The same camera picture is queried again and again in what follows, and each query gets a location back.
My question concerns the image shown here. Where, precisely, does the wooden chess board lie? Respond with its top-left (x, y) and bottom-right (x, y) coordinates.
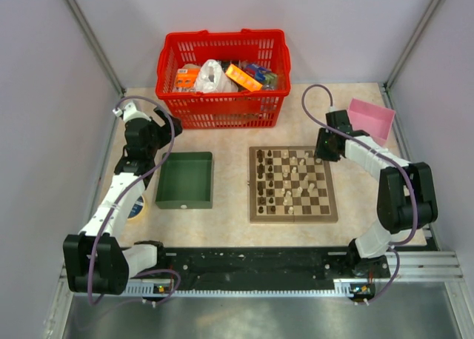
top-left (247, 146), bottom-right (338, 224)

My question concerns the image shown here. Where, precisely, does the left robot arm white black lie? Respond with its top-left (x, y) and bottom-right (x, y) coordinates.
top-left (63, 111), bottom-right (182, 295)

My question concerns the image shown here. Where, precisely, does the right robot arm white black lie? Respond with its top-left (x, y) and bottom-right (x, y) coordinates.
top-left (315, 110), bottom-right (438, 277)

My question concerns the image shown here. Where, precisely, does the orange white packet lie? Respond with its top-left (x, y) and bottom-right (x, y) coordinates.
top-left (174, 68), bottom-right (200, 91)

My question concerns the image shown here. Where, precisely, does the pink open box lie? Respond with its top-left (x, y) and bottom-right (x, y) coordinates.
top-left (347, 98), bottom-right (395, 146)

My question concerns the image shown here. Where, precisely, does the white plastic bag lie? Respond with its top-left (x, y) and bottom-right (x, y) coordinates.
top-left (194, 59), bottom-right (238, 93)

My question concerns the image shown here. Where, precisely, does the green plastic tray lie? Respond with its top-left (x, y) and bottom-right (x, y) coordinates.
top-left (155, 152), bottom-right (214, 209)

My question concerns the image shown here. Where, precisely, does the tape roll blue label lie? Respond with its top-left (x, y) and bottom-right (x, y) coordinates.
top-left (127, 195), bottom-right (147, 221)

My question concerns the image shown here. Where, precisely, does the orange box in basket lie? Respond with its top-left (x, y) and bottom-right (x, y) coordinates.
top-left (225, 64), bottom-right (263, 92)

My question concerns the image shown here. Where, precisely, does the red plastic shopping basket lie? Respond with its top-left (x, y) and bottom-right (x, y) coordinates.
top-left (155, 29), bottom-right (291, 129)

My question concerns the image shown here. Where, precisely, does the blue snack packet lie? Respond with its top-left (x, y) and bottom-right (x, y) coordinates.
top-left (244, 63), bottom-right (270, 84)

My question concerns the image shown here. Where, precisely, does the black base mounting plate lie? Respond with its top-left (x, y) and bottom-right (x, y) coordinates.
top-left (125, 246), bottom-right (392, 290)

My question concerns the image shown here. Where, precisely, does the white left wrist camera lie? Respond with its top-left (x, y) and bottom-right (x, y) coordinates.
top-left (113, 101), bottom-right (151, 124)

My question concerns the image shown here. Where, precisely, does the grey slotted cable duct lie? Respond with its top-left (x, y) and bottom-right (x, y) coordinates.
top-left (121, 279), bottom-right (375, 299)

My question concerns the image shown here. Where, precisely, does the aluminium frame rail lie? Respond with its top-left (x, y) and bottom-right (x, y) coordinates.
top-left (61, 252), bottom-right (464, 281)

